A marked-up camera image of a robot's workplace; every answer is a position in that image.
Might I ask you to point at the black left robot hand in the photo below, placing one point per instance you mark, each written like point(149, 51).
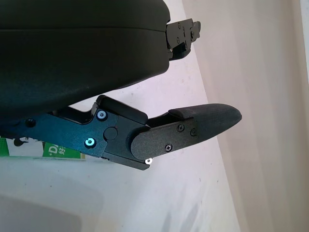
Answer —
point(72, 60)

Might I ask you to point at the green white toothpaste box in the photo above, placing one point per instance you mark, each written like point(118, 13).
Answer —
point(54, 152)

